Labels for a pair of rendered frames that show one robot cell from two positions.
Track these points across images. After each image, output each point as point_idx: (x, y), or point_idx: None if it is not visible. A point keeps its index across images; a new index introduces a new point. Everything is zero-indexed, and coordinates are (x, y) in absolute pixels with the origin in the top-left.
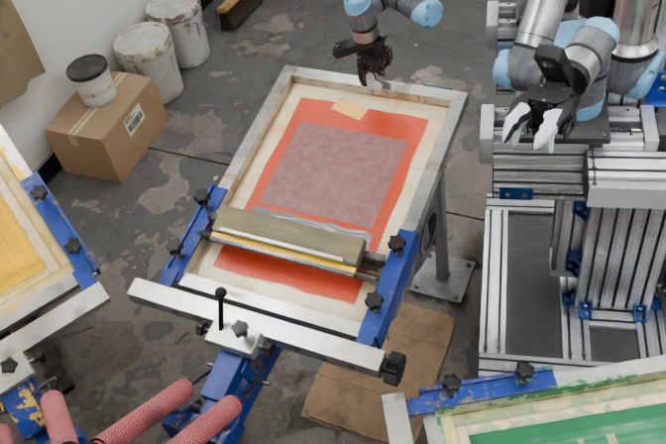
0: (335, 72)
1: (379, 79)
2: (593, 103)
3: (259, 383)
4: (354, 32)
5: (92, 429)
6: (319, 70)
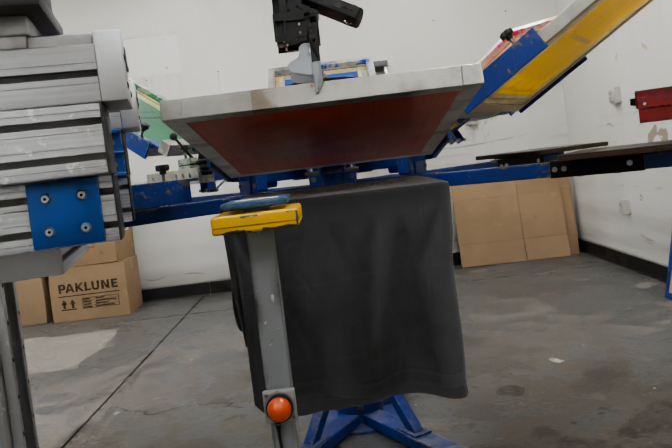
0: (386, 74)
1: (307, 83)
2: None
3: (311, 170)
4: None
5: (659, 446)
6: (414, 71)
